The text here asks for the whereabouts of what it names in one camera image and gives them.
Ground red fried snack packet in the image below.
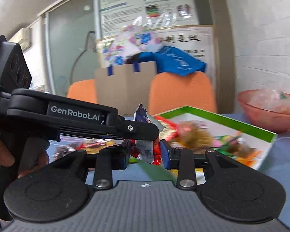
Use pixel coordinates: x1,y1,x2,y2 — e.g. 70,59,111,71
157,116,180,141

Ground brown cardboard box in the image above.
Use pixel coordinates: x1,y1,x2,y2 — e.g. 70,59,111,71
94,61,157,118

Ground orange chair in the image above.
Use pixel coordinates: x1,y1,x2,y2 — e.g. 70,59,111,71
148,71,217,116
67,79,97,104

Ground red plastic bowl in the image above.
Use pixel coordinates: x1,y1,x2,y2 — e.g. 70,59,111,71
237,89,290,133

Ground red white snack packet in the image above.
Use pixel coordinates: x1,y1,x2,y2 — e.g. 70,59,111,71
130,104,165,165

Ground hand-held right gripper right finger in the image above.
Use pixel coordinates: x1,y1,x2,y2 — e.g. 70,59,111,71
160,139,247,191

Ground clear plastic bags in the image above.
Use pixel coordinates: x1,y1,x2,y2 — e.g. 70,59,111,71
256,88,290,114

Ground blue tablecloth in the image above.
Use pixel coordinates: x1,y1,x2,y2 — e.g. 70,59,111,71
51,112,290,230

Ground dark red date packet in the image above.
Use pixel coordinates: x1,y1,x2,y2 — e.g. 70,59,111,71
53,143,81,161

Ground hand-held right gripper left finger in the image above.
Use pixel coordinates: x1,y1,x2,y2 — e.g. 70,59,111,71
46,139,133,190

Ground white air conditioner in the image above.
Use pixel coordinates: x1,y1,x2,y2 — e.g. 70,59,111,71
8,28,32,51

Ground floral cloth bag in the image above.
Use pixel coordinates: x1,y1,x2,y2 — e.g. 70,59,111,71
104,24,162,67

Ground person's left hand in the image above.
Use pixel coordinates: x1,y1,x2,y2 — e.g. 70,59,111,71
0,135,50,180

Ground green snack packet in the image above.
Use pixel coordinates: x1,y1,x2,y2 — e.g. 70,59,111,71
214,135,244,150

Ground wall poster with pictures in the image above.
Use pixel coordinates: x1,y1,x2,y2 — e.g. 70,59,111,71
97,0,199,39

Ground clear peanut packet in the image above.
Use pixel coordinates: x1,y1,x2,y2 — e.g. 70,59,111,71
177,122,214,149

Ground black lettered wall poster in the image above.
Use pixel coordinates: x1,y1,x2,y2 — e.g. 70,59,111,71
97,25,214,114

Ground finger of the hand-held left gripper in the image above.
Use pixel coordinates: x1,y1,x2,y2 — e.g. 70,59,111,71
102,113,160,141
60,126,125,141

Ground blue bag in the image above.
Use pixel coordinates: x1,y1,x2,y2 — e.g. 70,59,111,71
138,46,207,76

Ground green cardboard box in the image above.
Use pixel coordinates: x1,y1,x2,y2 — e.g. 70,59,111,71
133,106,278,185

